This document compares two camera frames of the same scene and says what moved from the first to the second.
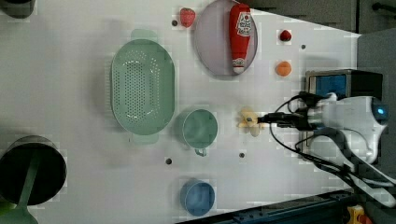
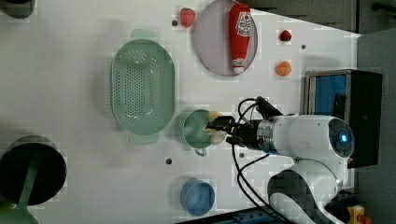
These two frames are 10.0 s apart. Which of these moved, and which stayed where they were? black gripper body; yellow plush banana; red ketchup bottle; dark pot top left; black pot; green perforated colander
Moved: black gripper body; yellow plush banana
Stayed: dark pot top left; red ketchup bottle; black pot; green perforated colander
